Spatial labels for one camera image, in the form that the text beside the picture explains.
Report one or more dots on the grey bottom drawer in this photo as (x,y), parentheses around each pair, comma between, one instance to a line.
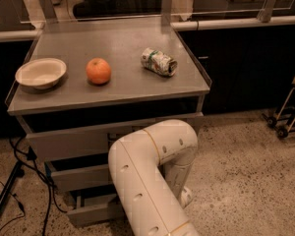
(94,205)

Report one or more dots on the grey drawer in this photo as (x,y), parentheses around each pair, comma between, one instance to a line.
(79,173)
(89,140)
(94,205)

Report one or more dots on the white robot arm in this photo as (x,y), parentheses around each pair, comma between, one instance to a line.
(149,169)

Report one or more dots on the grey top drawer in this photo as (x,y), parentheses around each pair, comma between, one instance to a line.
(89,140)

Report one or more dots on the grey metal drawer cabinet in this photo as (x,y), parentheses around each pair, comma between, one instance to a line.
(132,93)

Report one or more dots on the grey middle drawer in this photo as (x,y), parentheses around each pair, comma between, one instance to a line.
(79,173)

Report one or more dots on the crushed white green can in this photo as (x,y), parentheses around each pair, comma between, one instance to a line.
(159,62)

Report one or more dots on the orange fruit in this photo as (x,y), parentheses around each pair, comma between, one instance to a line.
(98,71)

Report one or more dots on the white bowl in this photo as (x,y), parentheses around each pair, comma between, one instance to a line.
(42,73)

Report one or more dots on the dark seated person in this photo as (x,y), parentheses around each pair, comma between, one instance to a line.
(110,8)

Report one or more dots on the black tripod leg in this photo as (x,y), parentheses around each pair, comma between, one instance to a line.
(7,187)

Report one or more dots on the white horizontal rail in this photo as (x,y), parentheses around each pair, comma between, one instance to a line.
(31,34)

